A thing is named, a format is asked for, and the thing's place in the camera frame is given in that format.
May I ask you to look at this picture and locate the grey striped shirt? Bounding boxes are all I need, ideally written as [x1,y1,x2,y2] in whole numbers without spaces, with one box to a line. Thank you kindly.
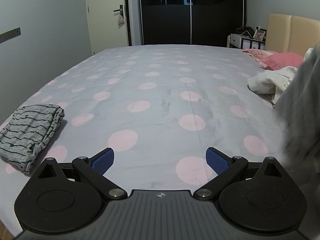
[276,45,319,173]

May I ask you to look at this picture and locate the folded grey striped garment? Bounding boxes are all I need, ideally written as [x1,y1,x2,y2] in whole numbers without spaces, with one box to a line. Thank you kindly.
[1,104,65,174]

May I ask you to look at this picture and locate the grey pink-dotted bed sheet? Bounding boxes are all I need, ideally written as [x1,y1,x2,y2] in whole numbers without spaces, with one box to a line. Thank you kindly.
[0,44,301,236]

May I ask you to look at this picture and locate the white ribbed garment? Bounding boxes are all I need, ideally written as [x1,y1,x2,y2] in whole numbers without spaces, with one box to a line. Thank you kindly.
[247,66,298,105]

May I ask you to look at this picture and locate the pink pillow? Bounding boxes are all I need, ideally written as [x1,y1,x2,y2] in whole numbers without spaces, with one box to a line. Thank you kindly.
[242,49,304,70]

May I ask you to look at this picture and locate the framed photo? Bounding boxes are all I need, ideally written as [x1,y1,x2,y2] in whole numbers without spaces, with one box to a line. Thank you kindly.
[253,29,266,41]

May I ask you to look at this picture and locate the beige padded headboard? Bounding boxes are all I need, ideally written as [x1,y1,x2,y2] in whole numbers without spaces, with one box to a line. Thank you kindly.
[265,14,319,56]

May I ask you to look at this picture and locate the black sliding wardrobe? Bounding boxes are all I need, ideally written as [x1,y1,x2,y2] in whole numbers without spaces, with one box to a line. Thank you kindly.
[140,0,246,47]

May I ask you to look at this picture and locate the cream door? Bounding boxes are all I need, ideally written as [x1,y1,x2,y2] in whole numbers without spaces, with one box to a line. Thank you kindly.
[86,0,129,54]

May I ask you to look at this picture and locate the grey wall bracket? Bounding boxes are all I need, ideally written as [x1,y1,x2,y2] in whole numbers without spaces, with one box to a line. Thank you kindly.
[0,28,21,43]

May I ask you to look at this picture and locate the black door handle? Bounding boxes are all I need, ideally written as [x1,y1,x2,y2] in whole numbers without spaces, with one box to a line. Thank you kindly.
[113,4,124,17]

